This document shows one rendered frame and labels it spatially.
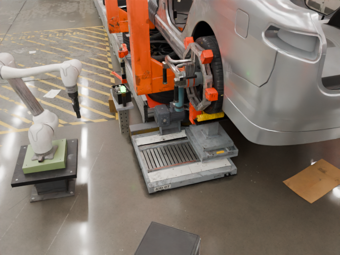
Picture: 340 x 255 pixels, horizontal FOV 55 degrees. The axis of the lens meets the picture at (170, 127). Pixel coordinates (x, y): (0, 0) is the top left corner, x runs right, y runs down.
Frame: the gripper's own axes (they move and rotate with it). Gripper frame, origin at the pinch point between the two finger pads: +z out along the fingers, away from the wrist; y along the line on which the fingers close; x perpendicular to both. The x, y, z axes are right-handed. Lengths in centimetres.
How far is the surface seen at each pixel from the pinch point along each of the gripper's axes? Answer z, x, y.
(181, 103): 20, 82, -40
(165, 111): 35, 67, -53
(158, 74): 4, 63, -73
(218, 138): 56, 116, -31
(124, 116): 51, 22, -75
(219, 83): -15, 112, -6
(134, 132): 62, 33, -61
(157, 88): 18, 61, -71
